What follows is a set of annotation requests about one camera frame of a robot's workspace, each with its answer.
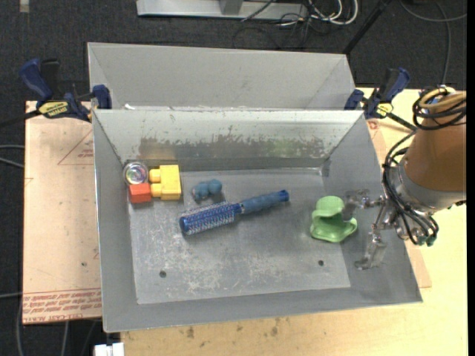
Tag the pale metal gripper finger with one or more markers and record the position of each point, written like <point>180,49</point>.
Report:
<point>375,251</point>
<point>350,207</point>

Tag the light green plastic toy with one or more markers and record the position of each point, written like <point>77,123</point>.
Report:
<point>328,221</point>

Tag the grey metal bin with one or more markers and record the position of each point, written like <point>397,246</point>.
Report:
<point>237,265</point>

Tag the blue hairbrush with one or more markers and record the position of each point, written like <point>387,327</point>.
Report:
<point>219,216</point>

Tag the blue toy animal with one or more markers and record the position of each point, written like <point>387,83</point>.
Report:
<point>206,190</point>

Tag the yellow toy building block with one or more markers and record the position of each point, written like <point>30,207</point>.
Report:
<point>170,182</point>

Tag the red-orange cube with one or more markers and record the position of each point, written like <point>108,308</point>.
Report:
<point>140,193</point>

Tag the clear glass round jar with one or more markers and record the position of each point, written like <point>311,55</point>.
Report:
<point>135,173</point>

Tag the brown cardboard board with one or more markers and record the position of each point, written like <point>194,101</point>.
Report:
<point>59,213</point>

